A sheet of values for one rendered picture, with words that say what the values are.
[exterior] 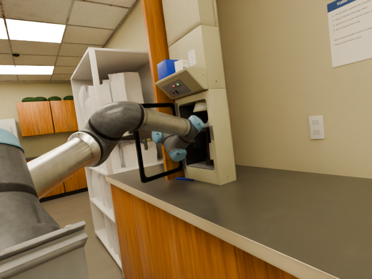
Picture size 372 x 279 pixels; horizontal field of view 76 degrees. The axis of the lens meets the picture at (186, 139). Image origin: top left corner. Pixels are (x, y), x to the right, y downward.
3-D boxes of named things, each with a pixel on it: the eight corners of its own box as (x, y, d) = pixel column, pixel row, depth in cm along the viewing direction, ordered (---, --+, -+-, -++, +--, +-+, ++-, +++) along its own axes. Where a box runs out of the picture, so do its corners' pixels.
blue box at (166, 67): (174, 81, 136) (172, 65, 135) (184, 76, 127) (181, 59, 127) (159, 81, 130) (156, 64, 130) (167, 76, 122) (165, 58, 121)
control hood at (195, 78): (174, 99, 140) (172, 82, 139) (208, 88, 113) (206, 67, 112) (156, 100, 134) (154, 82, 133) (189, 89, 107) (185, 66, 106)
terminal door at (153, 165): (182, 170, 141) (174, 102, 138) (141, 184, 118) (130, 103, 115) (182, 170, 141) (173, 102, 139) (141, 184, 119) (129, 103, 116)
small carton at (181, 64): (182, 75, 122) (180, 63, 122) (190, 72, 119) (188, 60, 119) (175, 74, 118) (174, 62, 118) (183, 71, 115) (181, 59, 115)
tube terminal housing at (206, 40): (216, 169, 156) (201, 50, 151) (254, 174, 129) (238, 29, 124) (184, 177, 143) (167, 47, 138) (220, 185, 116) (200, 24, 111)
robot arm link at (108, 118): (101, 82, 71) (196, 112, 109) (85, 110, 75) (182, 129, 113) (115, 107, 65) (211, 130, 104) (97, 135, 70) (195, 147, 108)
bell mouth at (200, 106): (211, 110, 143) (210, 102, 142) (232, 107, 128) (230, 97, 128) (186, 113, 133) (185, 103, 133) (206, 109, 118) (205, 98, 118)
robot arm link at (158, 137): (156, 148, 113) (149, 135, 117) (176, 143, 119) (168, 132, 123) (160, 137, 107) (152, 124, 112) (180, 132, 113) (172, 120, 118)
